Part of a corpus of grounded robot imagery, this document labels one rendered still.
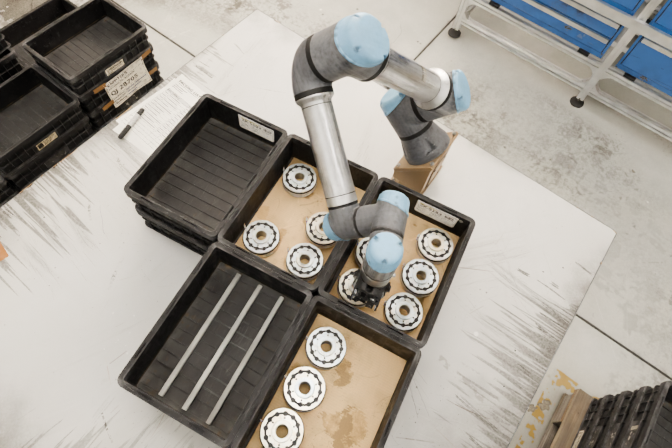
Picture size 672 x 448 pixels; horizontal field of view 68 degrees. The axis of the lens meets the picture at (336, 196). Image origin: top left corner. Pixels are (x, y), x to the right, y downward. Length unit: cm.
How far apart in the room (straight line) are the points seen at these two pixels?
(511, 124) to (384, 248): 200
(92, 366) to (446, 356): 98
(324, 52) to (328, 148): 22
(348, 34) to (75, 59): 159
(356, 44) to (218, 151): 68
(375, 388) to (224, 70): 126
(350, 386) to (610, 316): 158
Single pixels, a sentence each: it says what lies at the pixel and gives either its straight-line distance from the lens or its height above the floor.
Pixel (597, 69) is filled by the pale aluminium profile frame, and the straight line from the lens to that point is 304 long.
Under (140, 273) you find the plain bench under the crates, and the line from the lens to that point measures 160.
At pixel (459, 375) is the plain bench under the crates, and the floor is 70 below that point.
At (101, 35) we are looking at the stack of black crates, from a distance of 252.
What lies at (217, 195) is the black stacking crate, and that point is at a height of 83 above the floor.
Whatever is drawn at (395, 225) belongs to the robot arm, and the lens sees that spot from 109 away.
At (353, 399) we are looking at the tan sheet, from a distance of 133.
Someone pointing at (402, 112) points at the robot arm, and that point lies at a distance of 148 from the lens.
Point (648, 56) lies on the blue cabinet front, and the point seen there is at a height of 46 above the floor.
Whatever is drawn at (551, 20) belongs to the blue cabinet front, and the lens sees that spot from 300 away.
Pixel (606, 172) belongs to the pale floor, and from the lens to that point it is 302.
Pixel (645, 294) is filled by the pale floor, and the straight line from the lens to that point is 278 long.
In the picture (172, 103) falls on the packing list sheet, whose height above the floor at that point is 70.
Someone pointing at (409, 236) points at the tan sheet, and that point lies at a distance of 148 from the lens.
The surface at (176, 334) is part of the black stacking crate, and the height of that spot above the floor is 83.
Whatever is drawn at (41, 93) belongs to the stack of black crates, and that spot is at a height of 38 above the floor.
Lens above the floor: 215
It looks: 61 degrees down
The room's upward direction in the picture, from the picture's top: 9 degrees clockwise
